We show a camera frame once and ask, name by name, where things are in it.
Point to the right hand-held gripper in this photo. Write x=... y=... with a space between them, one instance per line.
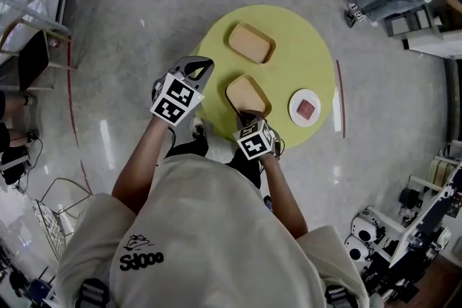
x=254 y=146

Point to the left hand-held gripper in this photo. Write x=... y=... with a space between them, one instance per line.
x=175 y=101

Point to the person's right forearm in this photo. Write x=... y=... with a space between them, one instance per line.
x=287 y=198

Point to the person's left forearm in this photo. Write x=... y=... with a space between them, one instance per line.
x=140 y=169

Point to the brown square block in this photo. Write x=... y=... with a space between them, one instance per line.
x=305 y=108

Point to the white round plate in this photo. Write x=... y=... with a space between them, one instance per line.
x=294 y=117

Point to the person's black shorts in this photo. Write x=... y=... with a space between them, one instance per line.
x=247 y=164

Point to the person's white black shoe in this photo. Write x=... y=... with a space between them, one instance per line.
x=198 y=126

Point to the round table with green cloth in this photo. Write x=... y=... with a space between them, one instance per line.
x=299 y=54

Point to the dark blue pouch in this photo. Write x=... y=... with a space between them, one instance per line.
x=268 y=203

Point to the red floor tape strip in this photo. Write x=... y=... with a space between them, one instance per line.
x=341 y=101
x=72 y=112

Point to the person's cream printed shirt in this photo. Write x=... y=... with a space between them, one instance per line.
x=209 y=238

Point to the small red white can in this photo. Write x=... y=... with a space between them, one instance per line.
x=54 y=43

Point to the wooden chair with black seat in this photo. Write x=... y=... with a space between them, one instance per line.
x=32 y=61

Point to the white open cabinet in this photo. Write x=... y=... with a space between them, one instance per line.
x=433 y=43

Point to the white equipment stand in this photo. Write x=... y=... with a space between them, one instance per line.
x=408 y=238

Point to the black bag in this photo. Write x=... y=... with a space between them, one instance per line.
x=14 y=166

